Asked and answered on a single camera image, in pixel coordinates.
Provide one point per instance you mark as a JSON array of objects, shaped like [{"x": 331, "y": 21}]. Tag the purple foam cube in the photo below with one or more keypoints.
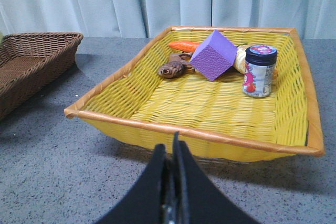
[{"x": 214, "y": 56}]

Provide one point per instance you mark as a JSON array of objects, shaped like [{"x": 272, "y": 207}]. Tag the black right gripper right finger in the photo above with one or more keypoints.
[{"x": 198, "y": 199}]

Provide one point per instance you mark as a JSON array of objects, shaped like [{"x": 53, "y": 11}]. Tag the brown wicker basket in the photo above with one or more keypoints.
[{"x": 29, "y": 61}]

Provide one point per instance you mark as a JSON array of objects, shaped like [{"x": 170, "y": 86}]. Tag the white curtain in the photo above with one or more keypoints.
[{"x": 146, "y": 18}]

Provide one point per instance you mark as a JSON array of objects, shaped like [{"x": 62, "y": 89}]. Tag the yellow woven basket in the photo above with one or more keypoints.
[{"x": 215, "y": 118}]

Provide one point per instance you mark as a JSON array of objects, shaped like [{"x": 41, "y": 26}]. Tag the toy bread roll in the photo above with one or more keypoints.
[{"x": 240, "y": 61}]

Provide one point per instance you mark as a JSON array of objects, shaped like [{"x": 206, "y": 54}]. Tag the orange toy carrot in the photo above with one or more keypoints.
[{"x": 184, "y": 45}]

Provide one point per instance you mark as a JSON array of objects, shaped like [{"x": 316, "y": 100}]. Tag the brown toy animal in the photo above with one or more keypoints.
[{"x": 177, "y": 65}]

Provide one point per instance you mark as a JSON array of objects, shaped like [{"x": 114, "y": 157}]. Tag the jar with black lid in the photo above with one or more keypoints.
[{"x": 257, "y": 80}]

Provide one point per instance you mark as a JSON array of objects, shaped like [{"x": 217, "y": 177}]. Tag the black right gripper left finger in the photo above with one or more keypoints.
[{"x": 149, "y": 198}]

